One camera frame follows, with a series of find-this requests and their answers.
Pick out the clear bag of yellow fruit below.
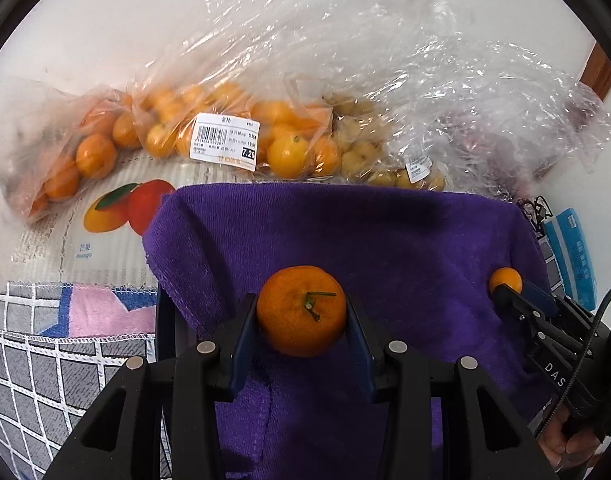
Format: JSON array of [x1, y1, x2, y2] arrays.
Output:
[[285, 76, 446, 193]]

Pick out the clear bag of kumquats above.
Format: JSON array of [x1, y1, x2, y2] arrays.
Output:
[[130, 75, 342, 181]]

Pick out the brown wooden door frame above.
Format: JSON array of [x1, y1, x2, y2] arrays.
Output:
[[580, 42, 611, 104]]

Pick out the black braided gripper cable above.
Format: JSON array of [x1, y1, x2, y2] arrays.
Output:
[[560, 269, 611, 413]]

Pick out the blue tissue pack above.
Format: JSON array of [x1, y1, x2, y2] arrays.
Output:
[[543, 209, 599, 311]]

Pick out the small orange kumquat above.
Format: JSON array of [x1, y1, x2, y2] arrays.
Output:
[[488, 267, 523, 297]]

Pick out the clear bag of red fruit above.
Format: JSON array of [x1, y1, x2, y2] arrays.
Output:
[[435, 80, 611, 186]]

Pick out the clear bag of tangerines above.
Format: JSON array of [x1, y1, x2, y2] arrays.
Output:
[[0, 85, 142, 222]]

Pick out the orange tangerine with stem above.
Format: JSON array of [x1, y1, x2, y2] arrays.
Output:
[[256, 265, 347, 358]]

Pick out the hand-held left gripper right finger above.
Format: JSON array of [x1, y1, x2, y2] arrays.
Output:
[[344, 294, 561, 480]]

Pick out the purple towel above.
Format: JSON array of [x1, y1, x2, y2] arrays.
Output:
[[142, 183, 553, 480]]

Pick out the black charger cable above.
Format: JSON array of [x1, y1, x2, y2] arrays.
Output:
[[515, 195, 552, 235]]

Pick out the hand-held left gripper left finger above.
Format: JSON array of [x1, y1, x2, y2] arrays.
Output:
[[42, 294, 260, 480]]

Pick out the crumpled clear plastic bag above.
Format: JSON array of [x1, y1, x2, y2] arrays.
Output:
[[150, 0, 491, 111]]

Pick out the person's right hand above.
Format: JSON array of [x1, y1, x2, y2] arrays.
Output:
[[538, 404, 606, 471]]

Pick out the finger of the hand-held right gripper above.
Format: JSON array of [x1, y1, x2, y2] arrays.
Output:
[[521, 280, 601, 331], [493, 285, 551, 346]]

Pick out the grey checked blanket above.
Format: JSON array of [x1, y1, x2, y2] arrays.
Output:
[[0, 280, 172, 480]]

